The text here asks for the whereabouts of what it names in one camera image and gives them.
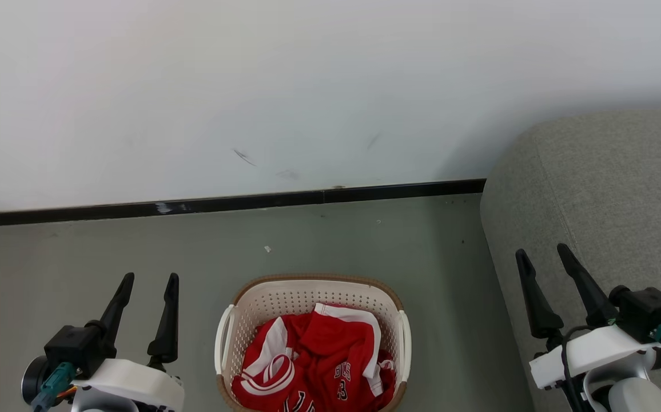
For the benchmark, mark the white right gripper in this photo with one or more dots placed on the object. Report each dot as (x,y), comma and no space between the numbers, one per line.
(599,349)

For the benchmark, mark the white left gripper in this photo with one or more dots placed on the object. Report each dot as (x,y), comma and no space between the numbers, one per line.
(136,380)

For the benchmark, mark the red white basketball shorts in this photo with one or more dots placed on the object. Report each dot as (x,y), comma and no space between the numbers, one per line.
(336,343)

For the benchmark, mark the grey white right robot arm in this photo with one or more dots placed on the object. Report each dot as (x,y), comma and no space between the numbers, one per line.
(636,395)

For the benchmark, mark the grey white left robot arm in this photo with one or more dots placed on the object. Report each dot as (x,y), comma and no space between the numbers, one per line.
(99,405)

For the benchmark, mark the cream perforated laundry basket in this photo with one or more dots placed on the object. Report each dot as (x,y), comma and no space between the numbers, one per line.
(285,297)

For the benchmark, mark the grey fabric sofa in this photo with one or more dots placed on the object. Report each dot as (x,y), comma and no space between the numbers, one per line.
(610,194)

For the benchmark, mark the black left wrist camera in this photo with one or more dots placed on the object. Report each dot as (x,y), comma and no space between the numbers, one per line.
(73,348)

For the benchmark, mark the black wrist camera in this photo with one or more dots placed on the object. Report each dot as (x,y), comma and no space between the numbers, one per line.
(648,312)
(73,348)

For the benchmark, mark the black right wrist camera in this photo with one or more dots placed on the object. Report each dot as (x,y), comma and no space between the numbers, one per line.
(648,312)

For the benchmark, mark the black wall baseboard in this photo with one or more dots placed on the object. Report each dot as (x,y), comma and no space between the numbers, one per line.
(136,209)

